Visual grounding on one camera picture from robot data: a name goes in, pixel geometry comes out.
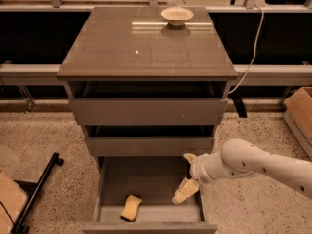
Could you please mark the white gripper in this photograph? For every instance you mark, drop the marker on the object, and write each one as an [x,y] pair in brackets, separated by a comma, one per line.
[199,170]

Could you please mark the yellow sponge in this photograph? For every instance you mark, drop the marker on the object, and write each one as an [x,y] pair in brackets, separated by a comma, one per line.
[131,206]

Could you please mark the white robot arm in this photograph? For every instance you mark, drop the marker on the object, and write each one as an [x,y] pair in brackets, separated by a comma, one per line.
[238,158]

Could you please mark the grey bottom drawer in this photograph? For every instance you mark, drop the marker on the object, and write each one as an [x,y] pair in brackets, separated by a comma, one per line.
[154,180]

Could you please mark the grey drawer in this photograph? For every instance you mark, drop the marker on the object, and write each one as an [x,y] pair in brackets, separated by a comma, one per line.
[154,180]
[149,140]
[157,111]

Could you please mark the grey middle drawer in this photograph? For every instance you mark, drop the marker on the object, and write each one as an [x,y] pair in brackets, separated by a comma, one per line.
[149,140]

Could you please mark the grey drawer cabinet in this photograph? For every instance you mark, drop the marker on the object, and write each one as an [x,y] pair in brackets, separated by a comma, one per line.
[132,52]

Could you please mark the grey top drawer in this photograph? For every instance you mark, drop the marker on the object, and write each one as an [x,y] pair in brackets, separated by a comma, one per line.
[157,111]

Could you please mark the cardboard box at right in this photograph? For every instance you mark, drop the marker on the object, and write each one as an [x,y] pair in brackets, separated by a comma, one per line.
[298,116]

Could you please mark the white ceramic bowl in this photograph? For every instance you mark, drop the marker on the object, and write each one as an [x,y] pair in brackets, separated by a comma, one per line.
[177,16]

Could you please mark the black metal stand leg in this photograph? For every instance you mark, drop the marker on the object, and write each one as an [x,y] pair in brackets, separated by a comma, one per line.
[32,190]

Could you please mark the wooden board at left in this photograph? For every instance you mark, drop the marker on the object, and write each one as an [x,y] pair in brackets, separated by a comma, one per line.
[12,200]

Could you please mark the black bracket under rail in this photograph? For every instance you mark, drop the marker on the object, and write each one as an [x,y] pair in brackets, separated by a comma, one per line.
[236,97]

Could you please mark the grey metal rail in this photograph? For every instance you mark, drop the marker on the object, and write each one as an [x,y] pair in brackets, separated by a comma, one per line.
[258,75]

